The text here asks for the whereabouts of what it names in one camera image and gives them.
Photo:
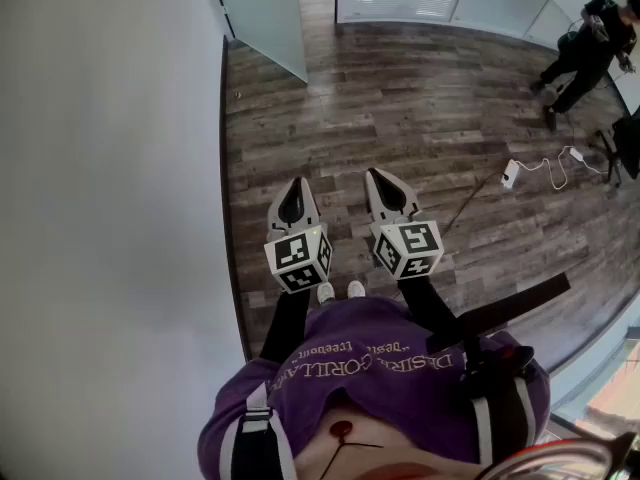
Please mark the person's left white shoe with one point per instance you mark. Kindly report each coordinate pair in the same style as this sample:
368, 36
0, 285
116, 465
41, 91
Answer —
325, 292

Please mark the person's white shoe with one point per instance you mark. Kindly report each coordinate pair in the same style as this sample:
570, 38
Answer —
325, 292
355, 289

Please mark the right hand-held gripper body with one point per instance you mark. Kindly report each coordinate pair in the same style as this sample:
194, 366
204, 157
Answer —
410, 248

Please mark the person's right forearm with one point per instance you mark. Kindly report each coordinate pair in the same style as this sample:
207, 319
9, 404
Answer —
430, 308

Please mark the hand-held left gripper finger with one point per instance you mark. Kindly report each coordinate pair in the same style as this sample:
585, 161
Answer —
311, 210
277, 215

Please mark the person's left forearm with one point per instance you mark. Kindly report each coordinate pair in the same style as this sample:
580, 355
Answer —
287, 323

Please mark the person in purple shirt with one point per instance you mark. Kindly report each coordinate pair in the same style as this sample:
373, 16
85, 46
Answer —
380, 383

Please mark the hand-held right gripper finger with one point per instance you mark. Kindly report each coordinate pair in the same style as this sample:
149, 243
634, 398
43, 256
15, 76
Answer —
406, 199
375, 203

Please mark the dark baseboard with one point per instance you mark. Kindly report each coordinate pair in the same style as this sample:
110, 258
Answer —
231, 218

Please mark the white power strip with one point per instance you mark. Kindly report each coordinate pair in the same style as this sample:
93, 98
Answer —
510, 173

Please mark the round eyeglasses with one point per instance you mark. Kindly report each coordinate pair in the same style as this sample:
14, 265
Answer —
550, 460

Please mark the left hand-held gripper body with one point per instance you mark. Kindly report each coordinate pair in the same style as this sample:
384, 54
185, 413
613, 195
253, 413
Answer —
300, 255

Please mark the person's right white shoe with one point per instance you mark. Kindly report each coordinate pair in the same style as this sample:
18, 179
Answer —
355, 289

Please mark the frosted glass door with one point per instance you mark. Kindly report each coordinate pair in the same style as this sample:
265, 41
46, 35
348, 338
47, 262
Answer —
265, 13

